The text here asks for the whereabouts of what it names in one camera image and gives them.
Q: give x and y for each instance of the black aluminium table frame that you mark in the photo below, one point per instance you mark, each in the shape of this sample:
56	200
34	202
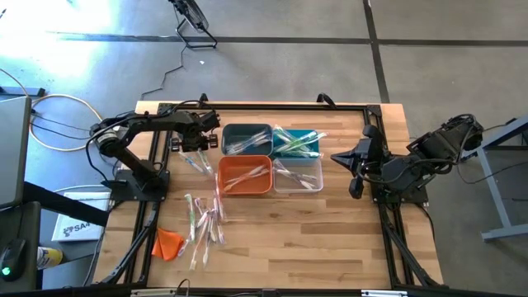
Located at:
268	107

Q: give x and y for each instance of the green toothbrush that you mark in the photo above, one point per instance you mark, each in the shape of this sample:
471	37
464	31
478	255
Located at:
303	154
299	142
288	139
205	163
284	134
309	139
190	216
290	145

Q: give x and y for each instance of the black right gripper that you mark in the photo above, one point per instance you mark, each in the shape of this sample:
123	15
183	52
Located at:
373	158

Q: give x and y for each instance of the orange plastic bin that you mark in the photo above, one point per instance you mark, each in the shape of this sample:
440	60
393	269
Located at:
264	186

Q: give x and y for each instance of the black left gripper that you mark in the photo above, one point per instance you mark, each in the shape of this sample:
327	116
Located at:
194	142

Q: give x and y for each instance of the dark grey plastic bin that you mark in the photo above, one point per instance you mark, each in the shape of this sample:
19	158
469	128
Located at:
247	128

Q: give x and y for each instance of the orange cloth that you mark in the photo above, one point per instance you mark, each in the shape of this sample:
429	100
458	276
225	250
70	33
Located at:
167	245

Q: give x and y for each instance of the black computer mouse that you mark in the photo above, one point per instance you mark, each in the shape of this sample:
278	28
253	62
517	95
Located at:
12	257

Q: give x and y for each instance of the grey laptop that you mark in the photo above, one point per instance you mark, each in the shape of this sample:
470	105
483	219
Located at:
12	152

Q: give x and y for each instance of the black table clamp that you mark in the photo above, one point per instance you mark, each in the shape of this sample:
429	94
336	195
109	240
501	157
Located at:
326	99
202	98

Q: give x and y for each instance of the blue toothbrush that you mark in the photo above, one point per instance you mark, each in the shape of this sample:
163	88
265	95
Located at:
251	139
239	149
257	142
252	147
243	144

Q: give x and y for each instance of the white printed box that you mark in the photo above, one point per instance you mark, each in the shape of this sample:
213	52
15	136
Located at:
78	222

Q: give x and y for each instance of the white toothbrush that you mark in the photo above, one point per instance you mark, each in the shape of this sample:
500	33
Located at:
190	161
308	185

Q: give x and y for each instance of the yellow can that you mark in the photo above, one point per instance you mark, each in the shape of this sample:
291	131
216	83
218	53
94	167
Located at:
49	257

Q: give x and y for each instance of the teal plastic bin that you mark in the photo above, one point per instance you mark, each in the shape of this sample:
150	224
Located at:
315	146

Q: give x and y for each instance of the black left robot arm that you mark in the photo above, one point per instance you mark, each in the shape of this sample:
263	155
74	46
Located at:
136	165

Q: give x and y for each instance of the black desk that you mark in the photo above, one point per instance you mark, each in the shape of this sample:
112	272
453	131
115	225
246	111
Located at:
16	222

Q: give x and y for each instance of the black floor fan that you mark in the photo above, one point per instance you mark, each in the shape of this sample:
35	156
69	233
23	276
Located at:
194	16

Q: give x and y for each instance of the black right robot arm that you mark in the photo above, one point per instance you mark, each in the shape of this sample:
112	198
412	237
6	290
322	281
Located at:
433	144

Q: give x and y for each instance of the white frame label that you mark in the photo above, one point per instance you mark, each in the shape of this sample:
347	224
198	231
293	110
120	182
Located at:
153	293
383	293

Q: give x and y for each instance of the clear plastic bin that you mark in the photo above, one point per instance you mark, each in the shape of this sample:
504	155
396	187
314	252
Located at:
280	185

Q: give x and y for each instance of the grey metal table frame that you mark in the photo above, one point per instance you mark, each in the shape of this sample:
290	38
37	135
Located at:
495	194

